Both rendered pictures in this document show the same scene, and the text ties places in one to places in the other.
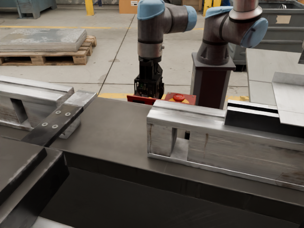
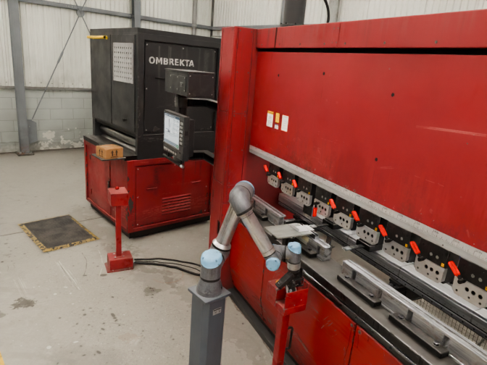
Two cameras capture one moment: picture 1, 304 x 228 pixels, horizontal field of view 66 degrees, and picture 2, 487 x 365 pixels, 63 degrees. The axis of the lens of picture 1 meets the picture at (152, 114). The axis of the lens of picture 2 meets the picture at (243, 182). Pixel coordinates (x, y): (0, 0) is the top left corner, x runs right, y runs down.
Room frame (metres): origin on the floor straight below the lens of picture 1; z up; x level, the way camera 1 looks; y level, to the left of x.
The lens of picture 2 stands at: (2.35, 1.23, 2.02)
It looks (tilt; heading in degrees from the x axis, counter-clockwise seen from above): 17 degrees down; 226
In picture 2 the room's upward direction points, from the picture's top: 5 degrees clockwise
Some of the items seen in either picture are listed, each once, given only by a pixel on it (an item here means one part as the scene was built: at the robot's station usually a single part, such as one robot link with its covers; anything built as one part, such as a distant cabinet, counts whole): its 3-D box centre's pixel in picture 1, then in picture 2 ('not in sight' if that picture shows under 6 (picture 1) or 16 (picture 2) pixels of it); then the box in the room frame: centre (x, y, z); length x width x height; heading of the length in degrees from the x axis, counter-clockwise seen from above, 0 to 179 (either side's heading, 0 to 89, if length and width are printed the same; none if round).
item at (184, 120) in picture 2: not in sight; (179, 134); (0.45, -1.54, 1.42); 0.45 x 0.12 x 0.36; 78
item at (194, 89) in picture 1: (202, 124); (206, 346); (1.06, -0.29, 0.39); 0.18 x 0.18 x 0.77; 87
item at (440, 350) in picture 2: not in sight; (417, 334); (0.62, 0.71, 0.89); 0.30 x 0.05 x 0.03; 73
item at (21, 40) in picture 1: (45, 39); not in sight; (3.19, 1.45, 0.20); 1.01 x 0.63 x 0.12; 91
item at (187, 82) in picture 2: not in sight; (186, 121); (0.35, -1.57, 1.53); 0.51 x 0.25 x 0.85; 78
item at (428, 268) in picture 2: not in sight; (436, 259); (0.56, 0.69, 1.25); 0.15 x 0.09 x 0.17; 73
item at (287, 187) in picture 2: not in sight; (292, 182); (0.21, -0.45, 1.25); 0.15 x 0.09 x 0.17; 73
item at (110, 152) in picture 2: not in sight; (108, 150); (0.55, -2.67, 1.04); 0.30 x 0.26 x 0.12; 87
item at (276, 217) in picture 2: not in sight; (265, 210); (0.12, -0.76, 0.92); 0.50 x 0.06 x 0.10; 73
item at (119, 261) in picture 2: not in sight; (118, 228); (0.73, -2.10, 0.41); 0.25 x 0.20 x 0.83; 163
